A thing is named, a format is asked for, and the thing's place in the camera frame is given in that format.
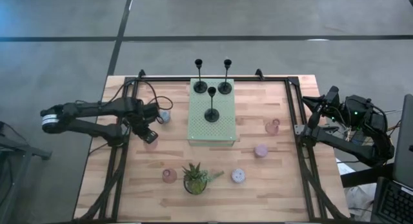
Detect white plastic bag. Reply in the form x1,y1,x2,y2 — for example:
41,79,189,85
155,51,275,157
335,159,378,221

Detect white floral candle tin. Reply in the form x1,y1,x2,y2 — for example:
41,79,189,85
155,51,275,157
230,168,247,184

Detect green perforated metal riser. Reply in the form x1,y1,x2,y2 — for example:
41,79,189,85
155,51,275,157
186,77,238,147

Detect black metal stand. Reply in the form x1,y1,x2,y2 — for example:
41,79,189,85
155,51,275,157
0,120,52,224

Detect tall black candlestick holder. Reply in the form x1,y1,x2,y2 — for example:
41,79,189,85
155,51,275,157
203,86,221,123
217,58,233,96
192,58,208,94

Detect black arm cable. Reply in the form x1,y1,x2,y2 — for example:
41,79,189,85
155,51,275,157
128,79,174,125

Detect pink ribbed glass candle holder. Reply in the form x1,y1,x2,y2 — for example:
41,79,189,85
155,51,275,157
161,168,178,185
143,137,159,152
265,118,281,136

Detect black keyboard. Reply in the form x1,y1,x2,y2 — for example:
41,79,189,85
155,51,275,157
370,94,413,224

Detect succulent plant in black bowl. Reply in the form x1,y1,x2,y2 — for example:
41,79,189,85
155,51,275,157
181,162,225,196

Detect black aluminium table frame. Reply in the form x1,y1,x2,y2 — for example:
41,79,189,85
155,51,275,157
76,68,351,223

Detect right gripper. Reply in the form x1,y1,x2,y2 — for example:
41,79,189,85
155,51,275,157
302,94,348,128

